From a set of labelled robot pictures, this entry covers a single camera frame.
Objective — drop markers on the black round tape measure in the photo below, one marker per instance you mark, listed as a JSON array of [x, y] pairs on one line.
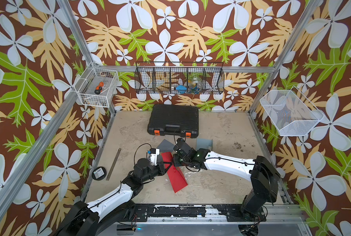
[[99, 173]]

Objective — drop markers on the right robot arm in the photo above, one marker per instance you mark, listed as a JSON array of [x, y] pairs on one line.
[[259, 171]]

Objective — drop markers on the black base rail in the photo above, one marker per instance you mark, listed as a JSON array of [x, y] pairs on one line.
[[133, 212]]

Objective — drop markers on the black tool case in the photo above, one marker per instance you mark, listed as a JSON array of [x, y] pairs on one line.
[[175, 120]]

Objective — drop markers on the black wire basket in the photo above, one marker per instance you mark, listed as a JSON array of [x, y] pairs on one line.
[[164, 77]]

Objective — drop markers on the light blue envelope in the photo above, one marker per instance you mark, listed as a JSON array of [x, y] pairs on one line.
[[204, 143]]

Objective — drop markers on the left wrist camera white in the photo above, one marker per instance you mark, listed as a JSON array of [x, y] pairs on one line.
[[153, 155]]

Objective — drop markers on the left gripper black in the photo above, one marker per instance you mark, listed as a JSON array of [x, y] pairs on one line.
[[161, 169]]

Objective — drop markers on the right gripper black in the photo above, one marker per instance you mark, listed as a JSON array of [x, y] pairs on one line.
[[175, 158]]

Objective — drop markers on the clear jar in basket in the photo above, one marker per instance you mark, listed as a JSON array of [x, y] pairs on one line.
[[194, 84]]

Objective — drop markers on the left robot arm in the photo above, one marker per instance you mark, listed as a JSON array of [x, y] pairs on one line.
[[89, 219]]

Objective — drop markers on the white wire basket left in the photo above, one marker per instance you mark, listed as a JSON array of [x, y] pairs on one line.
[[96, 86]]

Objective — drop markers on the red envelope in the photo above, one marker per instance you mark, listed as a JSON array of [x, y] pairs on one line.
[[176, 176]]

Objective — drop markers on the grey envelope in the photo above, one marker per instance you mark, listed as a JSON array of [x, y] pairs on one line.
[[166, 146]]

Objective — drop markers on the white mesh basket right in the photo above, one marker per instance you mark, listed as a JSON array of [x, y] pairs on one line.
[[291, 112]]

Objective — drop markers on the metal ruler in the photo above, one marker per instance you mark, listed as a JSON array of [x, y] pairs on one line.
[[113, 165]]

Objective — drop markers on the blue object in basket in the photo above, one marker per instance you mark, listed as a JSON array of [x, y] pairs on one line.
[[181, 89]]

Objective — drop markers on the orange black screwdriver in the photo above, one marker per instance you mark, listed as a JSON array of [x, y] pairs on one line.
[[99, 88]]

